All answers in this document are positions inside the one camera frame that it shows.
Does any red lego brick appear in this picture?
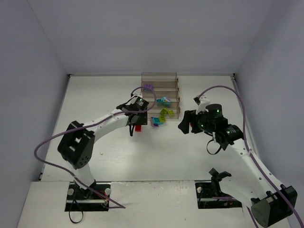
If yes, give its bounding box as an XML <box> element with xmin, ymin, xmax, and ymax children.
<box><xmin>135</xmin><ymin>125</ymin><xmax>142</xmax><ymax>132</ymax></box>

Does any blue oval flower lego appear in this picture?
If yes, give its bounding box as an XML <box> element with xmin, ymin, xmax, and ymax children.
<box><xmin>161</xmin><ymin>96</ymin><xmax>171</xmax><ymax>107</ymax></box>

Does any purple rounded lego brick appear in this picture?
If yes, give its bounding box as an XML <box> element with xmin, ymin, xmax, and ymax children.
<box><xmin>143</xmin><ymin>84</ymin><xmax>154</xmax><ymax>93</ymax></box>

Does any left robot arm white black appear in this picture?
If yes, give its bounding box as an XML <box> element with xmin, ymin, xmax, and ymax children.
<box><xmin>57</xmin><ymin>95</ymin><xmax>149</xmax><ymax>198</ymax></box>

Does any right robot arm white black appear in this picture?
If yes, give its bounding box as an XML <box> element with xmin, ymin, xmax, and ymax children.
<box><xmin>178</xmin><ymin>104</ymin><xmax>297</xmax><ymax>228</ymax></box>

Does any blue lego brick center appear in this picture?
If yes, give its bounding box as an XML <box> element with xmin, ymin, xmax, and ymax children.
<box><xmin>151</xmin><ymin>117</ymin><xmax>159</xmax><ymax>126</ymax></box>

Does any clear bin nearest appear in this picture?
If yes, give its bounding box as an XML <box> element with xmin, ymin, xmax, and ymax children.
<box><xmin>148</xmin><ymin>102</ymin><xmax>181</xmax><ymax>119</ymax></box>

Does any clear bin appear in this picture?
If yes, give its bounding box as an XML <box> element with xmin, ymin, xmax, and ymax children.
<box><xmin>141</xmin><ymin>81</ymin><xmax>178</xmax><ymax>92</ymax></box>
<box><xmin>148</xmin><ymin>102</ymin><xmax>181</xmax><ymax>119</ymax></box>
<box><xmin>142</xmin><ymin>91</ymin><xmax>179</xmax><ymax>102</ymax></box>
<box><xmin>141</xmin><ymin>72</ymin><xmax>178</xmax><ymax>82</ymax></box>

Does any green lego brick center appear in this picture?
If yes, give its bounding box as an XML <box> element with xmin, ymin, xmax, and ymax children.
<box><xmin>158</xmin><ymin>116</ymin><xmax>166</xmax><ymax>125</ymax></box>

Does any clear bin farthest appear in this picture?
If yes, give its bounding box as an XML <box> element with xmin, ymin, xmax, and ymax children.
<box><xmin>141</xmin><ymin>72</ymin><xmax>178</xmax><ymax>82</ymax></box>

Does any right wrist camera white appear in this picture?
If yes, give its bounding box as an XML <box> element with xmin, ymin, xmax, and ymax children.
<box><xmin>193</xmin><ymin>95</ymin><xmax>210</xmax><ymax>114</ymax></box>

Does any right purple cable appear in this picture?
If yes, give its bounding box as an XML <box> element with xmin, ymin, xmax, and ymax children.
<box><xmin>199</xmin><ymin>85</ymin><xmax>304</xmax><ymax>228</ymax></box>

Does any purple cable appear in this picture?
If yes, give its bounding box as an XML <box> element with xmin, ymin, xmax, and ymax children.
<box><xmin>199</xmin><ymin>85</ymin><xmax>304</xmax><ymax>228</ymax></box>
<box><xmin>34</xmin><ymin>86</ymin><xmax>157</xmax><ymax>209</ymax></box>

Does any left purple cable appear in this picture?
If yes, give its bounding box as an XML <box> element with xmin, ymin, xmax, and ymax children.
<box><xmin>34</xmin><ymin>86</ymin><xmax>157</xmax><ymax>209</ymax></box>

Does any black loop cable left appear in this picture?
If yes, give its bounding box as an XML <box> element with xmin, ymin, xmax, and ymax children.
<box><xmin>68</xmin><ymin>199</ymin><xmax>84</xmax><ymax>225</ymax></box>

